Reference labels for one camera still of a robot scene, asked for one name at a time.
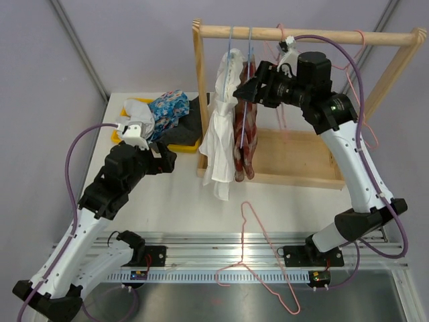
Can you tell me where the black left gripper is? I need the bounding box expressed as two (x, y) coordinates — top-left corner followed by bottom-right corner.
(123, 140), (176, 193)

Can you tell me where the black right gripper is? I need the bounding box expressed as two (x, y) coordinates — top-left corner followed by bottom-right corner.
(233, 62), (311, 109)

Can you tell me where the red plaid skirt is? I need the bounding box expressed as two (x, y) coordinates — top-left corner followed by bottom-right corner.
(231, 60), (259, 182)

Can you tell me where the grey polka dot skirt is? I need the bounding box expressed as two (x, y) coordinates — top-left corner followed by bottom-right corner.
(156, 97), (202, 146)

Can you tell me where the pink wire hanger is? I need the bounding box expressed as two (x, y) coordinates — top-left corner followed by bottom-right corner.
(263, 22), (292, 142)
(213, 201), (301, 316)
(331, 29), (380, 151)

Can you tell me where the blue wire hanger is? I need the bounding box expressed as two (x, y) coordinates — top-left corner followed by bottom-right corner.
(239, 27), (255, 152)
(222, 25), (234, 103)

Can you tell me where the blue floral skirt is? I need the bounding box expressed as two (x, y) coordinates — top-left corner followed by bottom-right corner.
(148, 90), (190, 142)

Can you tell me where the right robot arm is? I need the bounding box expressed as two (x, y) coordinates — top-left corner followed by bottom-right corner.
(233, 52), (408, 266)

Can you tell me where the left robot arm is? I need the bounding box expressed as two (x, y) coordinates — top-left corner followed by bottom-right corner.
(13, 142), (177, 321)

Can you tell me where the white ruffled skirt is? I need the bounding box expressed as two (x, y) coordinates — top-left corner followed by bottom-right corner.
(199, 48), (245, 201)

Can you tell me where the yellow plastic tray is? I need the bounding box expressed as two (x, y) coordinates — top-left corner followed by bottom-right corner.
(111, 97), (201, 154)

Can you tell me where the wooden clothes rack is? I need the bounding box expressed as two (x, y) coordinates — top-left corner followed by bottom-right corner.
(192, 19), (427, 189)

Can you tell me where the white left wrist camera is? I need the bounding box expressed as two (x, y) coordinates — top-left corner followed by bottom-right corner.
(116, 123), (149, 150)

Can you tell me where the aluminium mounting rail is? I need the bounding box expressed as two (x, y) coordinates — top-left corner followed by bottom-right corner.
(33, 197), (416, 322)

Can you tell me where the aluminium frame post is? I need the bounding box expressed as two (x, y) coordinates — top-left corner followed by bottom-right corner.
(338, 0), (402, 83)
(48, 0), (110, 105)

